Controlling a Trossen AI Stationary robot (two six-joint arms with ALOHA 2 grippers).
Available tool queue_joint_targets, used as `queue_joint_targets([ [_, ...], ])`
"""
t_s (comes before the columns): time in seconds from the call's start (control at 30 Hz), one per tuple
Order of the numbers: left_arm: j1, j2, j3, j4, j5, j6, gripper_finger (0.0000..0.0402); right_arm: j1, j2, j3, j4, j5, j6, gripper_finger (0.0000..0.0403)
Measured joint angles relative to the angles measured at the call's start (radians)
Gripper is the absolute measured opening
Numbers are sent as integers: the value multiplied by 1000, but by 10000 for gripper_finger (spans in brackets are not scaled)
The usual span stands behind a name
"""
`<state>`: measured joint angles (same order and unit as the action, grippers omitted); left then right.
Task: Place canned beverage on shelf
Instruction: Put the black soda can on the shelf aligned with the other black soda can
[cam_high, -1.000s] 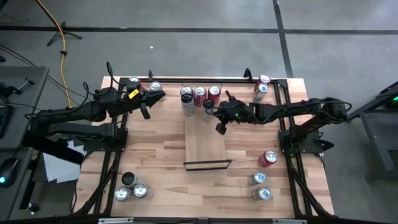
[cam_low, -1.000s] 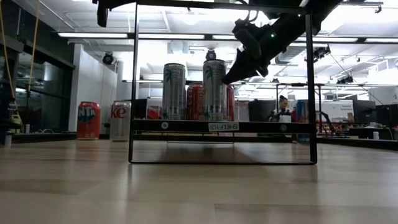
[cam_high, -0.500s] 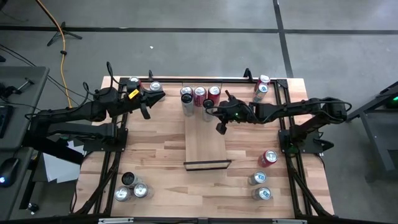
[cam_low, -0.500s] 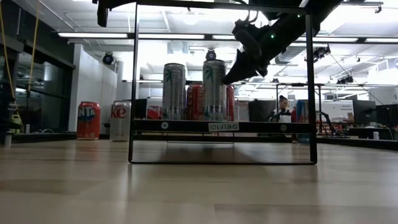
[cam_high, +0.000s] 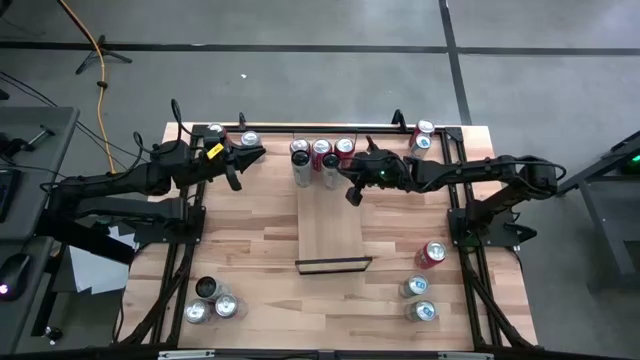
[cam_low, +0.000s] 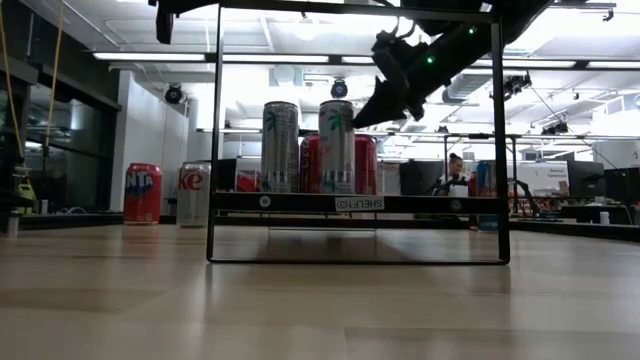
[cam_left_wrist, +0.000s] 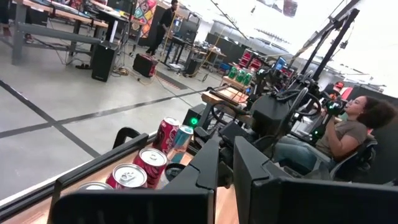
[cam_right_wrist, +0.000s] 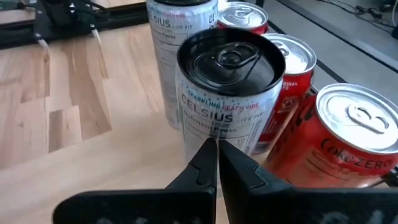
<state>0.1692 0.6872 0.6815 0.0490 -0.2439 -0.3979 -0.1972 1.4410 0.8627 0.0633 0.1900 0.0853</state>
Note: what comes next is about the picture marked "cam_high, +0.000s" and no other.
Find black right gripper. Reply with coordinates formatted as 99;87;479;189
345;137;409;207

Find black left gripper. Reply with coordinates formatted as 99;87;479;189
192;135;266;193

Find blue silver energy drink can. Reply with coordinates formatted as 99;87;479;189
409;133;434;160

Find tall silver energy drink can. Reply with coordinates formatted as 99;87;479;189
320;152;346;191
291;149;314;189
194;275;232;304

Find silver Diet Coke can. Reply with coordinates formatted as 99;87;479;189
239;130;263;151

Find silver can blue tab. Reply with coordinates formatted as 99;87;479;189
398;274;430;300
404;300;438;324

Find black beam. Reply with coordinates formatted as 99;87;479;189
33;208;137;266

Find black tripod stand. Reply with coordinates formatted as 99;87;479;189
74;33;134;76

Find white paper sheets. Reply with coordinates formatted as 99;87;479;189
66;224;137;296

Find grey desk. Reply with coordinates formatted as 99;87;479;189
0;105;81;354

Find metal clamp tool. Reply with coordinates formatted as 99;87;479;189
23;123;57;152

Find black metal cart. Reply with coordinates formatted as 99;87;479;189
549;128;640;294

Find black keyboard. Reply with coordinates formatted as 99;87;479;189
0;167;22;224

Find black computer mouse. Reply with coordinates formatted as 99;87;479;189
0;252;32;303

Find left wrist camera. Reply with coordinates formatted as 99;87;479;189
202;130;226;160

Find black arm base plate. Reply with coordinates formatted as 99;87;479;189
447;207;539;250
133;207;206;246

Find yellow extension cable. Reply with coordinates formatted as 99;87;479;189
56;0;116;174

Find silver metal bracket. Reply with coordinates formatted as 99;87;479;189
437;351;495;360
157;349;216;360

